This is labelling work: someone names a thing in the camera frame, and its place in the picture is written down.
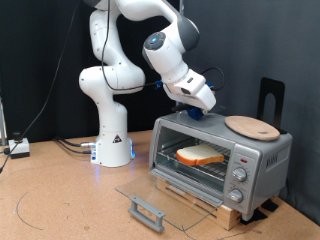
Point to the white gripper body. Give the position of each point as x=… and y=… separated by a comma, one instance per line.
x=196, y=91

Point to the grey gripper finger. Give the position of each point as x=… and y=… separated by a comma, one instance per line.
x=205, y=112

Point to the black spatula with blue grip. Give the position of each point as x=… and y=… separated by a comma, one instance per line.
x=195, y=114

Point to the white bread slice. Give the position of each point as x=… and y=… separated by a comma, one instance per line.
x=200, y=154

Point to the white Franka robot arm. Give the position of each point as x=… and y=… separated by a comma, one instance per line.
x=110, y=133

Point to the silver oven temperature knob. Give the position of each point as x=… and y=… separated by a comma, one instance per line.
x=240, y=174

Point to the silver toaster oven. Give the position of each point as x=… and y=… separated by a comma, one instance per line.
x=266, y=173

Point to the silver oven timer knob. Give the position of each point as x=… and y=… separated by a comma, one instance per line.
x=235, y=195

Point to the round wooden cutting board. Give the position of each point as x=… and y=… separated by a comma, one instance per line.
x=253, y=128

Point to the black metal bookend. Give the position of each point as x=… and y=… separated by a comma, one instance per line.
x=266, y=86

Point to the grey backdrop curtain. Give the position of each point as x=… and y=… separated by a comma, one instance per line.
x=250, y=40

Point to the vertical aluminium pole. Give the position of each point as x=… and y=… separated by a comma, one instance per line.
x=180, y=5

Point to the slotted wooden block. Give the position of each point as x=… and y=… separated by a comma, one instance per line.
x=230, y=216

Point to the black backdrop curtain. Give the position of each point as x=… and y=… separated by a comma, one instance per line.
x=26, y=50

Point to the emergency stop button box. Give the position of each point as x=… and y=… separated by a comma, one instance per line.
x=19, y=146

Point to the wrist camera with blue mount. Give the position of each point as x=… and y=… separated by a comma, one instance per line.
x=209, y=85

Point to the thin metal stand post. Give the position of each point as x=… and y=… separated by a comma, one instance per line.
x=2, y=126

